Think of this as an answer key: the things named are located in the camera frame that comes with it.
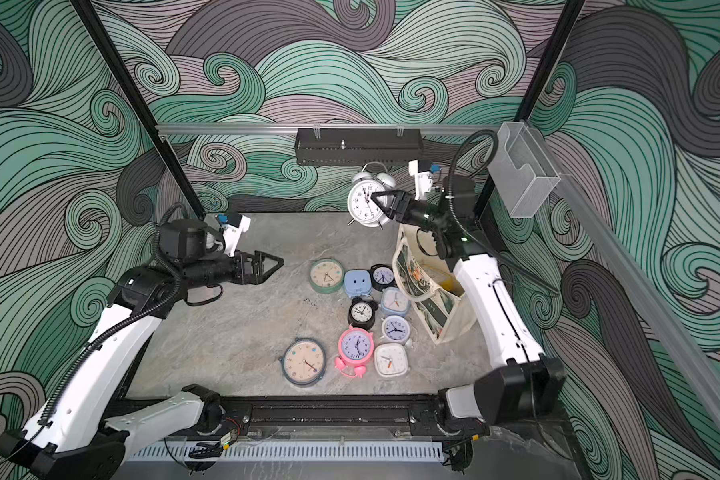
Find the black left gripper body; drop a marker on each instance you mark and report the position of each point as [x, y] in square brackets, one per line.
[211, 271]

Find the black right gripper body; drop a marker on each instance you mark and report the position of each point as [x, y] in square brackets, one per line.
[427, 217]

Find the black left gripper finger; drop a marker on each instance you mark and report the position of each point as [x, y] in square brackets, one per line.
[261, 276]
[267, 261]

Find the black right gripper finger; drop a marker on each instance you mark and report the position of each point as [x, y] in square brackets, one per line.
[384, 213]
[387, 195]

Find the silver twin-bell alarm clock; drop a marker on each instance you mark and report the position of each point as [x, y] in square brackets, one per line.
[373, 178]

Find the green round alarm clock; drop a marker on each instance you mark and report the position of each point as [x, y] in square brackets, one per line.
[326, 276]

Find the small black alarm clock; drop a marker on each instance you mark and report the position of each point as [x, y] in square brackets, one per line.
[382, 277]

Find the floral canvas tote bag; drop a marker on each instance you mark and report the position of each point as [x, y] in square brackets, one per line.
[438, 299]

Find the large round blue-rim clock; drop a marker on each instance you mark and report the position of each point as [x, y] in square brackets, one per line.
[303, 363]

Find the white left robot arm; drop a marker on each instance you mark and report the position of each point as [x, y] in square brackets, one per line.
[69, 437]

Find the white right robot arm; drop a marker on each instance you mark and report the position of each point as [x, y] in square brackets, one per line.
[523, 382]

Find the light blue square clock back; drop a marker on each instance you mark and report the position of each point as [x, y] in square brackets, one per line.
[357, 283]

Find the light blue square alarm clock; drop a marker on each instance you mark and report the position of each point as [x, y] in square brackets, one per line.
[394, 302]

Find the black twin-bell alarm clock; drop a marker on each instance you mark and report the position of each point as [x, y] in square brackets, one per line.
[362, 313]

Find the white purple-face alarm clock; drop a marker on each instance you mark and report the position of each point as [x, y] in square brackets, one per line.
[396, 329]

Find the pink twin-bell alarm clock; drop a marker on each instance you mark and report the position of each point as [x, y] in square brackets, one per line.
[355, 352]

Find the white square alarm clock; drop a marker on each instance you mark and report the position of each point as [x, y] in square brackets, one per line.
[391, 360]

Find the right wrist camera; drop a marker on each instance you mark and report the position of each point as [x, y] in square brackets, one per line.
[426, 177]

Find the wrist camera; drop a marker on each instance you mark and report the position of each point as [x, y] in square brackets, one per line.
[426, 177]
[193, 240]

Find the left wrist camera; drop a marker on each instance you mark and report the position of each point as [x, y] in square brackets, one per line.
[193, 240]

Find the black perforated wall tray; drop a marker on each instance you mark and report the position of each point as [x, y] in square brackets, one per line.
[357, 146]

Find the clear acrylic wall holder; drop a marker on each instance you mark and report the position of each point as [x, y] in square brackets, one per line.
[523, 169]

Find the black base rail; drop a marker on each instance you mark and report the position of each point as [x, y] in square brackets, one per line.
[421, 415]

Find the white slotted cable duct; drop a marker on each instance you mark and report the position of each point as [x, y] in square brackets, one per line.
[297, 451]

